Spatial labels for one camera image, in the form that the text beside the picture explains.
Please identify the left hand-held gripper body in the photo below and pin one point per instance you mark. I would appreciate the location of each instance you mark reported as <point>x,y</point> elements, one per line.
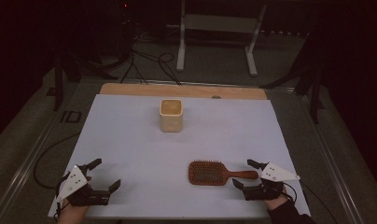
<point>72,183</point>

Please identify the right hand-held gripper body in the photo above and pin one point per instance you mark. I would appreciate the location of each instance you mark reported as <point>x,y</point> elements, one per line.
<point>275,173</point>

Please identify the person's left hand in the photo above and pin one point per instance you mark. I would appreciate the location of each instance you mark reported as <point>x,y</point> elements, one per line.
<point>72,211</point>

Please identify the person's right hand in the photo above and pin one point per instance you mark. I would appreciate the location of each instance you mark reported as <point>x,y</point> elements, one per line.
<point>275,203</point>

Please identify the brown wooden hairbrush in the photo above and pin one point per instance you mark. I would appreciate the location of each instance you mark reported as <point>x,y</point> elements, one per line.
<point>208,173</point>

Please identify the white table mat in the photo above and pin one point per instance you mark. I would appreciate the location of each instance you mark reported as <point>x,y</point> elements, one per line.
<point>183,146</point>

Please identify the beige square cup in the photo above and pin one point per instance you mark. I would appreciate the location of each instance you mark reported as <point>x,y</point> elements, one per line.
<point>171,119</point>

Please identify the black stand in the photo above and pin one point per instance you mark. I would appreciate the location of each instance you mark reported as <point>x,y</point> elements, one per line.
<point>63,71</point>
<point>311,77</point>

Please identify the white metal stand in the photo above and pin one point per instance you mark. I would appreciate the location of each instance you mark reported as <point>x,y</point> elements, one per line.
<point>220,23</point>

